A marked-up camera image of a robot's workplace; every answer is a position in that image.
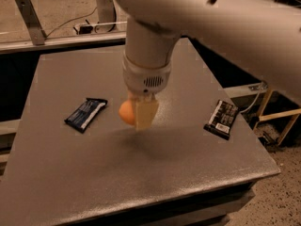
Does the left metal rail bracket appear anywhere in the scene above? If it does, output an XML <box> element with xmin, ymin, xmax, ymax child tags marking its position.
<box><xmin>15</xmin><ymin>0</ymin><xmax>46</xmax><ymax>45</ymax></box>

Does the wooden frame stand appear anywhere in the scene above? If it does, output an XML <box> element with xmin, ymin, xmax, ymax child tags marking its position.
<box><xmin>254</xmin><ymin>89</ymin><xmax>301</xmax><ymax>146</ymax></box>

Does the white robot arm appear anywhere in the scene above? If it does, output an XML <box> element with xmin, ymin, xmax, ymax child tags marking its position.
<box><xmin>115</xmin><ymin>0</ymin><xmax>301</xmax><ymax>129</ymax></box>

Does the metal guard rail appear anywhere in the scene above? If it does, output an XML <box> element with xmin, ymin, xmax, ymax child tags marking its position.
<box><xmin>0</xmin><ymin>32</ymin><xmax>126</xmax><ymax>55</ymax></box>

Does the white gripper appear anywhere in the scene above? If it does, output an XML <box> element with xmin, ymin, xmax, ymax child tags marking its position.
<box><xmin>122</xmin><ymin>51</ymin><xmax>171</xmax><ymax>131</ymax></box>

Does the black rxbar wrapper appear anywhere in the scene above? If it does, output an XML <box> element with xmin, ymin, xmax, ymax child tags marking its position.
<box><xmin>204</xmin><ymin>100</ymin><xmax>239</xmax><ymax>140</ymax></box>

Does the white cable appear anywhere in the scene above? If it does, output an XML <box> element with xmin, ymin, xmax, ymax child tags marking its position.
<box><xmin>239</xmin><ymin>82</ymin><xmax>266</xmax><ymax>115</ymax></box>

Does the orange ball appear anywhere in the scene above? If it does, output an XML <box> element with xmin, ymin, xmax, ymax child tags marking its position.
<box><xmin>119</xmin><ymin>100</ymin><xmax>135</xmax><ymax>125</ymax></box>

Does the blue rxbar blueberry wrapper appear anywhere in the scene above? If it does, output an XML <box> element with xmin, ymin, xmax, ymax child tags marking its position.
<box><xmin>64</xmin><ymin>98</ymin><xmax>108</xmax><ymax>133</ymax></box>

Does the black floor cable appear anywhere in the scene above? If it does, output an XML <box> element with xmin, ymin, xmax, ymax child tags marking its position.
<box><xmin>46</xmin><ymin>6</ymin><xmax>99</xmax><ymax>38</ymax></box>

